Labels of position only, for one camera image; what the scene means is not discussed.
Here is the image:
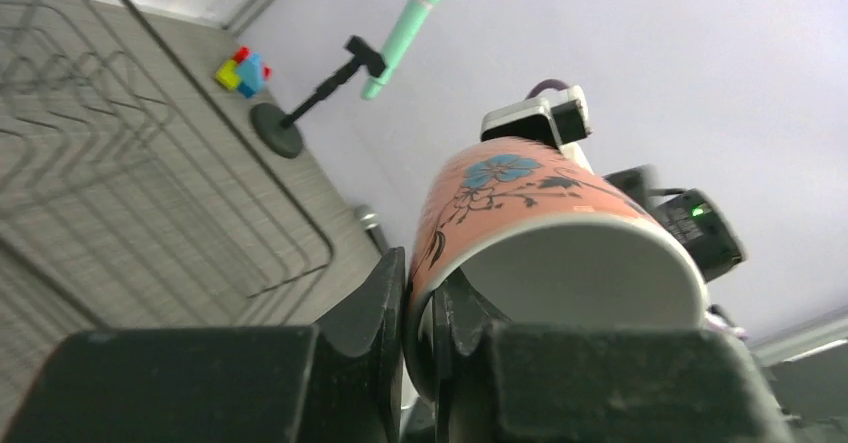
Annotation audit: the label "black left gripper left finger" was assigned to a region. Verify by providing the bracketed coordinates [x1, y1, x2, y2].
[4, 248, 405, 442]

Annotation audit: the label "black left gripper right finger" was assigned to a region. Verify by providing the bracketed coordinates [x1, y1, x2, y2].
[432, 274, 793, 443]

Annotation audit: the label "pink floral mug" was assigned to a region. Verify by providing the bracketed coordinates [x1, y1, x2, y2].
[404, 137, 709, 402]

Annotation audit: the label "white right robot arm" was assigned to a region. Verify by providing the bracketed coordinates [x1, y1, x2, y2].
[604, 166, 747, 282]

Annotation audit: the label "black microphone stand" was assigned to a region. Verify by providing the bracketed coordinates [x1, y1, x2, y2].
[248, 35, 387, 159]

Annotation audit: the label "colourful toy blocks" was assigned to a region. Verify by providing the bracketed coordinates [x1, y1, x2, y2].
[214, 46, 272, 99]

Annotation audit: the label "mint green microphone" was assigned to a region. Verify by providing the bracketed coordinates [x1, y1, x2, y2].
[361, 0, 440, 100]

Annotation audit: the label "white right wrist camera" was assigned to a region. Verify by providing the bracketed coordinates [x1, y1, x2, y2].
[480, 79, 594, 173]

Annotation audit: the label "black wire dish rack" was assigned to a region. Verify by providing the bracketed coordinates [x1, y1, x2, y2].
[1, 0, 336, 340]

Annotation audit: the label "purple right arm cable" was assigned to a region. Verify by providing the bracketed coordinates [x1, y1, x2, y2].
[523, 78, 571, 100]

